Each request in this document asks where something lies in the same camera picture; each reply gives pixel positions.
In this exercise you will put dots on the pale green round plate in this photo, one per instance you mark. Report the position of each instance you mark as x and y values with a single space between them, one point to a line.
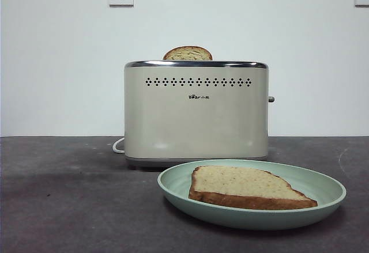
178 186

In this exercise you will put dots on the large square bread slice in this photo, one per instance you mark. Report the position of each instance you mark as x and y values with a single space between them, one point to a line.
245 186

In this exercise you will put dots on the cream two-slot toaster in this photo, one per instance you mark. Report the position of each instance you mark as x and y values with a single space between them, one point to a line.
196 120

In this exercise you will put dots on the round-topped bread slice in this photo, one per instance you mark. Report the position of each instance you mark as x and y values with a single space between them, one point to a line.
187 53

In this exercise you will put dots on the grey toaster lever knob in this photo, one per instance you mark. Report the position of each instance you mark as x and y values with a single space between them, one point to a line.
271 99

